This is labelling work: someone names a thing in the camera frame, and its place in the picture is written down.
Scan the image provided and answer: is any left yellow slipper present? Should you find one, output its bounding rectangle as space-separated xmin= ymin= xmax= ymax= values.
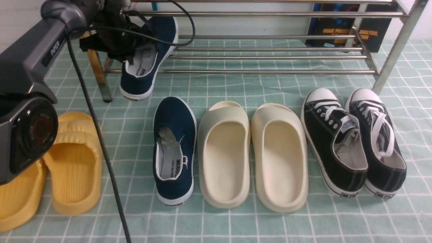
xmin=0 ymin=159 xmax=47 ymax=232

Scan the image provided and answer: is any left black canvas sneaker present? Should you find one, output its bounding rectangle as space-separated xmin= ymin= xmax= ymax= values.
xmin=300 ymin=88 xmax=368 ymax=198

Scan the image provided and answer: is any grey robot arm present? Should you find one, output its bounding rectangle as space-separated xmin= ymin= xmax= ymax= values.
xmin=0 ymin=0 xmax=139 ymax=185

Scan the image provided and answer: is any black book with orange text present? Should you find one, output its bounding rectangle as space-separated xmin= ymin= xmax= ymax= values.
xmin=305 ymin=3 xmax=398 ymax=53

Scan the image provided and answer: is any left cream slipper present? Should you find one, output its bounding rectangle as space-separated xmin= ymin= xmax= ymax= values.
xmin=197 ymin=101 xmax=250 ymax=209

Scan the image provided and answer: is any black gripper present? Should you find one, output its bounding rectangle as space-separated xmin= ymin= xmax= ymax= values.
xmin=80 ymin=0 xmax=156 ymax=63

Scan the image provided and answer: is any right cream slipper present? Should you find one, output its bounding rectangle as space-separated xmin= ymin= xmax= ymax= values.
xmin=250 ymin=103 xmax=308 ymax=213

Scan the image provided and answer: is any yellow slipper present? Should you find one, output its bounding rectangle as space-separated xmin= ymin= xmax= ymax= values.
xmin=43 ymin=112 xmax=103 ymax=215
xmin=0 ymin=159 xmax=47 ymax=232

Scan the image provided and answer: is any cream slipper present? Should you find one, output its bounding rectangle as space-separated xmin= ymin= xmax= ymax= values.
xmin=250 ymin=103 xmax=308 ymax=213
xmin=197 ymin=101 xmax=250 ymax=209

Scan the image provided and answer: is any steel shoe rack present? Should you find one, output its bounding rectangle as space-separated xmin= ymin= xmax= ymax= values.
xmin=81 ymin=0 xmax=429 ymax=103

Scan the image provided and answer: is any right yellow slipper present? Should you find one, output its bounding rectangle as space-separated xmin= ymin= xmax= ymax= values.
xmin=43 ymin=112 xmax=103 ymax=215

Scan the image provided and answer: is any black canvas sneaker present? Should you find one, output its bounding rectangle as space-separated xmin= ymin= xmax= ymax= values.
xmin=345 ymin=89 xmax=407 ymax=199
xmin=300 ymin=88 xmax=368 ymax=198

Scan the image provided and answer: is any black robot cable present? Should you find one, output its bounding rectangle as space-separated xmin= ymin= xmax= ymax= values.
xmin=66 ymin=0 xmax=196 ymax=243

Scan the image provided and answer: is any navy canvas shoe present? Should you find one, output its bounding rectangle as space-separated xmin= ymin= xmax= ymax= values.
xmin=153 ymin=97 xmax=198 ymax=207
xmin=120 ymin=16 xmax=179 ymax=101

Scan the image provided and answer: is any right black canvas sneaker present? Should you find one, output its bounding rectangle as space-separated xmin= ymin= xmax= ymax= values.
xmin=345 ymin=89 xmax=407 ymax=199

